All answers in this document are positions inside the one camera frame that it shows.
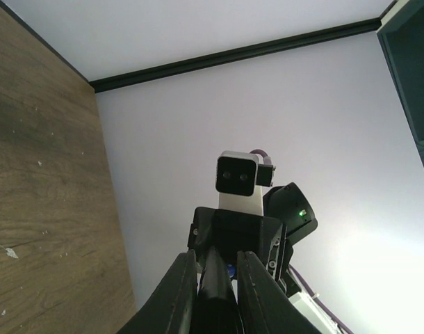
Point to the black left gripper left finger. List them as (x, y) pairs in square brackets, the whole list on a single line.
[(169, 309)]

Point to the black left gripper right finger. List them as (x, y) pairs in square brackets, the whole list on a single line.
[(263, 306)]

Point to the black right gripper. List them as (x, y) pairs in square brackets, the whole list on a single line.
[(230, 232)]

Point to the black remote control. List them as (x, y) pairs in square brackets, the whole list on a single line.
[(216, 309)]

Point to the purple AAA battery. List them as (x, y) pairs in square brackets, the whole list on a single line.
[(231, 271)]

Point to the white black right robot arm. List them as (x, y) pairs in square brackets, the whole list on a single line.
[(290, 206)]

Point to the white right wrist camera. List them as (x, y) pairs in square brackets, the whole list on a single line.
[(240, 177)]

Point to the black enclosure frame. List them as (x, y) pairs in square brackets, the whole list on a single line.
[(113, 43)]

